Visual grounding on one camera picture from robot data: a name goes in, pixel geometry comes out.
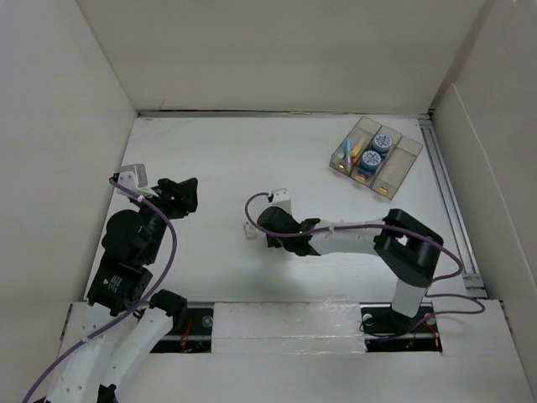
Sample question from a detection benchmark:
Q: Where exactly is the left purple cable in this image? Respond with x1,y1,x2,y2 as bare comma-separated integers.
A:
20,174,180,403

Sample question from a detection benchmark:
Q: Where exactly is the middle clear organizer bin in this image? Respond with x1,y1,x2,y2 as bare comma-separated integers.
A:
351,126,402,185

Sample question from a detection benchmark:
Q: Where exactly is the aluminium rail back edge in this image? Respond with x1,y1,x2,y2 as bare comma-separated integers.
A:
138,110,430,119

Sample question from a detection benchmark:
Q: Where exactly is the blue slime jar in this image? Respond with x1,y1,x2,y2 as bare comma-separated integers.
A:
357,149,383,177
370,133,394,159

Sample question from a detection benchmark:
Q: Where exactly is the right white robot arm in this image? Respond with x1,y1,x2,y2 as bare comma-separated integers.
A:
256,207,444,334

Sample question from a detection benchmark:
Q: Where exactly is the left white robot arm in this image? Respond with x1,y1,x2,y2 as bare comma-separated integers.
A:
40,174,198,402

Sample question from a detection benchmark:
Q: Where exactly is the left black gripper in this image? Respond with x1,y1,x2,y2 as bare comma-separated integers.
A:
132,175,197,262

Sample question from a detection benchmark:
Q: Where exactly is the left clear organizer bin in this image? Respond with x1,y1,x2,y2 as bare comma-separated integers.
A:
330,117,382,175

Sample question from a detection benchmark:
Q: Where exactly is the white staple box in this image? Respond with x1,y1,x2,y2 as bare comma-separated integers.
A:
243,222,258,240

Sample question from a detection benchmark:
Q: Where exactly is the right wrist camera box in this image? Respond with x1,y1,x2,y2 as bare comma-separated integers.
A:
268,188,292,215

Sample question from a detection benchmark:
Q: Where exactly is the right clear organizer bin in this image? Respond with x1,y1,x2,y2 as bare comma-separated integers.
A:
371,136,423,200

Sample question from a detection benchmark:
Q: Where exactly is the clear organizer bin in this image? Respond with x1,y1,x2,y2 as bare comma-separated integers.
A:
330,117,382,175
371,136,423,200
351,126,402,185

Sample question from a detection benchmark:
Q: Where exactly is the yellow highlighter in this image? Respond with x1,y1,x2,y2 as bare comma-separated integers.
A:
352,137,367,156

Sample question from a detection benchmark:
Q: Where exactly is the blue highlighter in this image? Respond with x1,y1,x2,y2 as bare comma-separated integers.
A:
344,139,354,165

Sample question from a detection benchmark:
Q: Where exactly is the front black mounting rail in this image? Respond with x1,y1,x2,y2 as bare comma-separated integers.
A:
153,301,442,353

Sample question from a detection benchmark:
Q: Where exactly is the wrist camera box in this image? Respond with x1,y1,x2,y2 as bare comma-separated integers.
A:
268,188,292,215
112,164,153,197

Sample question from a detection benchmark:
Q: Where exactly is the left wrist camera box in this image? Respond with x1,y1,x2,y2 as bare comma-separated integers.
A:
112,164,153,197

